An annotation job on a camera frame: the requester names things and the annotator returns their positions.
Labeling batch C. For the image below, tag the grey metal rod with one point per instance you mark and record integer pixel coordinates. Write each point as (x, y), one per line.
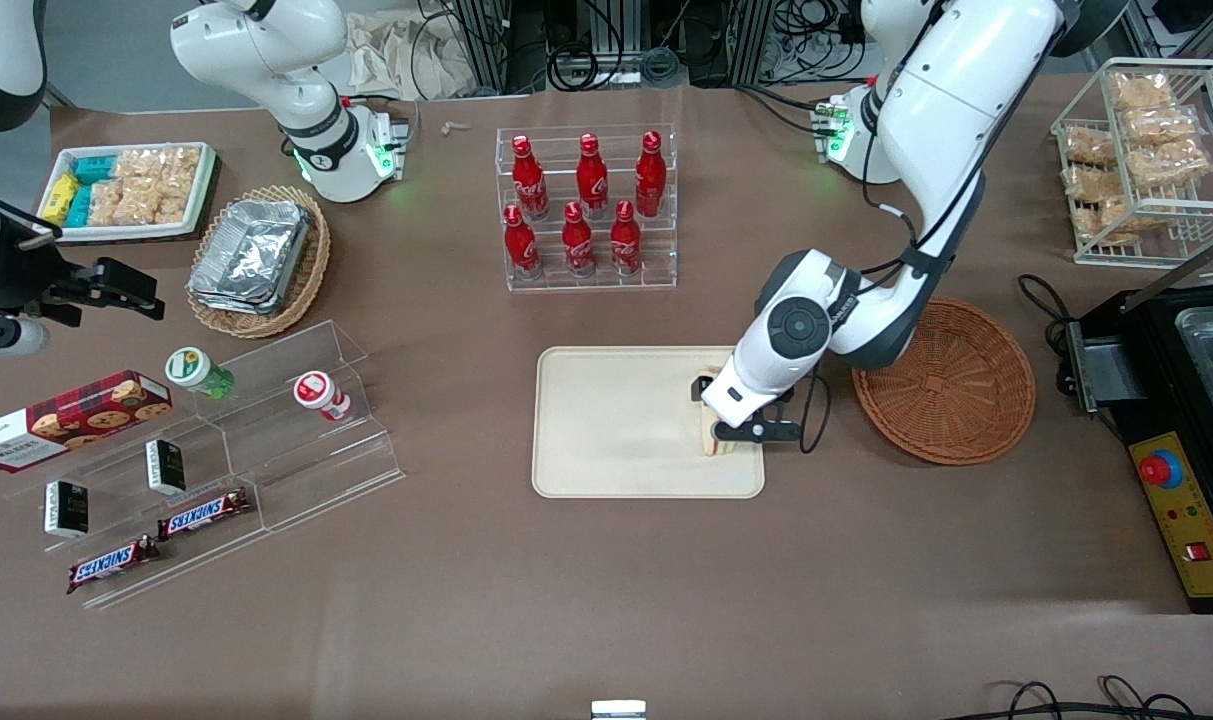
(1186, 270)

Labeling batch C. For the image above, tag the red lidded snack cup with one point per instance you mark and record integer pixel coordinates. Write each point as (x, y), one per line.
(314, 388)

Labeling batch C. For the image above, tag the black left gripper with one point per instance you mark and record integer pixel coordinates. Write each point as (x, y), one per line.
(701, 388)

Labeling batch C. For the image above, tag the silver aluminium foil tray stack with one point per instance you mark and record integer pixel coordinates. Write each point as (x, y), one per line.
(251, 250)

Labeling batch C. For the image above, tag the yellow control panel box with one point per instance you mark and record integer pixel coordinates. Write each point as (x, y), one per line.
(1181, 520)

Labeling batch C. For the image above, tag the Snickers chocolate bar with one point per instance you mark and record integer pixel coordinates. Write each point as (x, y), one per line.
(204, 514)
(114, 563)

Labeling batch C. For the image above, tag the black equipment rack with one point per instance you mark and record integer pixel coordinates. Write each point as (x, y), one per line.
(606, 30)

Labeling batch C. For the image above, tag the clear acrylic bottle rack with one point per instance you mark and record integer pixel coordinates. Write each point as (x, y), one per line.
(556, 282)

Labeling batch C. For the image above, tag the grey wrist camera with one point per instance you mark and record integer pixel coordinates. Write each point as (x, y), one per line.
(756, 431)
(6, 335)

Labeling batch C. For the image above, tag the brown round wicker basket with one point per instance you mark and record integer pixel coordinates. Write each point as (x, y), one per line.
(956, 390)

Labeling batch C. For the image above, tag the teal snack packet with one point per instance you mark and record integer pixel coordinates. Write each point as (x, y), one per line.
(94, 170)
(80, 206)

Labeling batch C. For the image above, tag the yellow snack packet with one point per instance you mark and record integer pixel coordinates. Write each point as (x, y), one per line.
(61, 198)

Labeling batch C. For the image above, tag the white rectangular snack tray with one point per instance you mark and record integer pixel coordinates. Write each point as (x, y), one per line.
(126, 234)

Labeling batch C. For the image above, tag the black countertop appliance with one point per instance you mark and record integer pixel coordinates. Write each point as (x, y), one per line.
(1166, 400)

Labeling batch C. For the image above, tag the red tartan cookie box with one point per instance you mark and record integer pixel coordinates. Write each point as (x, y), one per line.
(66, 420)

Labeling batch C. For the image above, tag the clear fried snack bag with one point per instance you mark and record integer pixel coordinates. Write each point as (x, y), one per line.
(1161, 126)
(1171, 163)
(1096, 183)
(1089, 147)
(1118, 220)
(1141, 90)

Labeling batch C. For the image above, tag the crumpled beige cloth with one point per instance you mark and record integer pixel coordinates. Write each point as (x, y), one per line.
(406, 60)

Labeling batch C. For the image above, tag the small red rocker switch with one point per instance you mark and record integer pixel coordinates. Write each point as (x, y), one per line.
(1197, 551)

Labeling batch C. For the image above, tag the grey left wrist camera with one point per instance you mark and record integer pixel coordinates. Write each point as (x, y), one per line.
(756, 431)

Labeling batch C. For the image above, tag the triangular sandwich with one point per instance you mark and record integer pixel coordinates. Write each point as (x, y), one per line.
(714, 442)

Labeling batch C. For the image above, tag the clear cracker snack bag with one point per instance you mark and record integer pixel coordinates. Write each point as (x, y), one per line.
(111, 204)
(141, 165)
(161, 206)
(182, 166)

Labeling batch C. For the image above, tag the light wicker basket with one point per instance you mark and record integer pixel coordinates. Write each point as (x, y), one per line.
(306, 280)

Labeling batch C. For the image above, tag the small black chocolate box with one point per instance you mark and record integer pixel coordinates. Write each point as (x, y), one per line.
(66, 510)
(166, 467)

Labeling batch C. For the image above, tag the green lidded snack cup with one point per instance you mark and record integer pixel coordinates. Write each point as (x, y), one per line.
(188, 366)

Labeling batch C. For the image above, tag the red cola bottle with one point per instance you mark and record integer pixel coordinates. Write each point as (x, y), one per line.
(626, 240)
(592, 178)
(529, 180)
(521, 245)
(578, 243)
(650, 175)

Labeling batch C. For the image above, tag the beige plastic serving tray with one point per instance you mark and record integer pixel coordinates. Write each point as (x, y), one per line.
(616, 420)

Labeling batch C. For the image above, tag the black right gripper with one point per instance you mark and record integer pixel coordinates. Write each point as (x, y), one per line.
(28, 277)

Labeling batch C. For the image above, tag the red emergency stop button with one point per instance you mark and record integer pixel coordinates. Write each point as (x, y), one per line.
(1161, 469)

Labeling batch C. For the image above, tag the clear acrylic stepped shelf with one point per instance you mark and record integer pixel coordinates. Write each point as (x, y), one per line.
(116, 470)
(306, 470)

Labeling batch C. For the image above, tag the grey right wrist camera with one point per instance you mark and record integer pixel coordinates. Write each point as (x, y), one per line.
(6, 335)

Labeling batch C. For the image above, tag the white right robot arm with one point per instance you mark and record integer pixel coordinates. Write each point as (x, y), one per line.
(266, 50)

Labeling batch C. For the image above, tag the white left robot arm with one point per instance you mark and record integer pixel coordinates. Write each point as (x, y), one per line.
(956, 90)

